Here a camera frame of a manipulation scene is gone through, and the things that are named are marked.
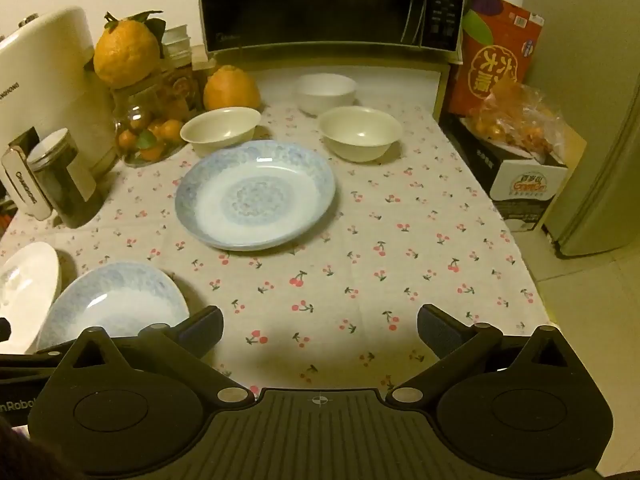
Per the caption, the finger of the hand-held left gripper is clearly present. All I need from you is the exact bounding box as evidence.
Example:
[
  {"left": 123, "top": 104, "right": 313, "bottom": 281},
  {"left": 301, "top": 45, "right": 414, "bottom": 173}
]
[{"left": 0, "top": 351, "right": 63, "bottom": 380}]

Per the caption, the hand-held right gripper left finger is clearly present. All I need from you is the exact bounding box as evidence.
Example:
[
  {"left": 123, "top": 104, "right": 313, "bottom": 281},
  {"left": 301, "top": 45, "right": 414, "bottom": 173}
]
[{"left": 50, "top": 305, "right": 253, "bottom": 407}]

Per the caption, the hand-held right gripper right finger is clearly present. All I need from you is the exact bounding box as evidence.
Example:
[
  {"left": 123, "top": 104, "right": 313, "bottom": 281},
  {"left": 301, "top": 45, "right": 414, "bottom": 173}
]
[{"left": 386, "top": 303, "right": 587, "bottom": 407}]

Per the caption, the white plate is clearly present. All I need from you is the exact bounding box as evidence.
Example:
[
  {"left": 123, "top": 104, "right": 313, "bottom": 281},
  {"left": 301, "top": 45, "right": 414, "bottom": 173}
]
[{"left": 0, "top": 241, "right": 62, "bottom": 356}]

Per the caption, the blue patterned plate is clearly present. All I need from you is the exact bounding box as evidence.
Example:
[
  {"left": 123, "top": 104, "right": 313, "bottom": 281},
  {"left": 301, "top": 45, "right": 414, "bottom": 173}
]
[
  {"left": 36, "top": 260, "right": 191, "bottom": 352},
  {"left": 174, "top": 140, "right": 336, "bottom": 252}
]

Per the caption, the cream ceramic bowl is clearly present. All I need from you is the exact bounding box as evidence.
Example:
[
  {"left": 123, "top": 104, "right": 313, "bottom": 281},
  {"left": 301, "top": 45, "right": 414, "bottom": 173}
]
[
  {"left": 317, "top": 106, "right": 404, "bottom": 163},
  {"left": 180, "top": 107, "right": 261, "bottom": 157}
]

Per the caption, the white ceramic bowl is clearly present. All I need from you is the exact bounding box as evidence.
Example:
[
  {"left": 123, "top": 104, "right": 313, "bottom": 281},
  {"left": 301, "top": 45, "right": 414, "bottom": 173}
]
[{"left": 294, "top": 73, "right": 357, "bottom": 116}]

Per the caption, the cherry print tablecloth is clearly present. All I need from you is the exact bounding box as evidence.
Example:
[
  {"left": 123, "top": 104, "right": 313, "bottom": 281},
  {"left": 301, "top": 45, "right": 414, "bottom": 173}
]
[{"left": 0, "top": 102, "right": 553, "bottom": 396}]

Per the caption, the printed cardboard box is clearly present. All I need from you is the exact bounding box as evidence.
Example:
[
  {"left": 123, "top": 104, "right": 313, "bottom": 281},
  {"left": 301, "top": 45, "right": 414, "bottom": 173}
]
[{"left": 450, "top": 112, "right": 588, "bottom": 233}]

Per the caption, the dark canister with metal lid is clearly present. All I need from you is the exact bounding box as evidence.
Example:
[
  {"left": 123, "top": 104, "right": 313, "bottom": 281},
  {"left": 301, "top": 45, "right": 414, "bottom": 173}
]
[{"left": 26, "top": 128, "right": 101, "bottom": 228}]

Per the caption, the glass jar of kumquats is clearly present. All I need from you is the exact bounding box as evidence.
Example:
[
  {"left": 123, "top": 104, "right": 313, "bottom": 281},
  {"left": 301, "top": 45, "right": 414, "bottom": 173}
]
[{"left": 111, "top": 72, "right": 183, "bottom": 168}]

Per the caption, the plastic bag of oranges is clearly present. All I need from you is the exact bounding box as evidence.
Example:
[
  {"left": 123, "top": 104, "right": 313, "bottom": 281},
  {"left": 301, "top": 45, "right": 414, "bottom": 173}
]
[{"left": 462, "top": 82, "right": 576, "bottom": 163}]

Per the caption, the large orange with stem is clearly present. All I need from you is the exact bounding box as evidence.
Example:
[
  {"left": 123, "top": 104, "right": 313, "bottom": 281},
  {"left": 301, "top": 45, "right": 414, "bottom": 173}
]
[{"left": 202, "top": 65, "right": 262, "bottom": 111}]

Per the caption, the printed label jar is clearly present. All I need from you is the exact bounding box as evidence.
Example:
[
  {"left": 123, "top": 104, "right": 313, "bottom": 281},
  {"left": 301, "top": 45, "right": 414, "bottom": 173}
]
[{"left": 160, "top": 57, "right": 208, "bottom": 111}]

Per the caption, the red printed bag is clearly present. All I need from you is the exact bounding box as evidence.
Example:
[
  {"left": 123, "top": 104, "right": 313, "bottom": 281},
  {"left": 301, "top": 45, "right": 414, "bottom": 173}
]
[{"left": 446, "top": 0, "right": 545, "bottom": 117}]

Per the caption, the large orange with leaves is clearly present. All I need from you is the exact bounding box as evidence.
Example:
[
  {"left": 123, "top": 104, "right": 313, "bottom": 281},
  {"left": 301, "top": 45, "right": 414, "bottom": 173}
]
[{"left": 93, "top": 10, "right": 166, "bottom": 88}]

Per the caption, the stack of white containers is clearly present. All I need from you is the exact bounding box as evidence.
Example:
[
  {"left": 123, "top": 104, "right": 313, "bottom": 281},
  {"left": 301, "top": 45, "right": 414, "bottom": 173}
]
[{"left": 161, "top": 25, "right": 193, "bottom": 61}]

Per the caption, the white air fryer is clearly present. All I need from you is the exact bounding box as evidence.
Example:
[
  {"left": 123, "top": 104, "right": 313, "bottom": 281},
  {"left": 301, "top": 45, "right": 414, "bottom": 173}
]
[{"left": 0, "top": 6, "right": 118, "bottom": 221}]

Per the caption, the black microwave oven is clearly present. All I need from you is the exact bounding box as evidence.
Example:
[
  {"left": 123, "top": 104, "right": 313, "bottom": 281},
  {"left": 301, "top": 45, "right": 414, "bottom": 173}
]
[{"left": 195, "top": 0, "right": 473, "bottom": 55}]

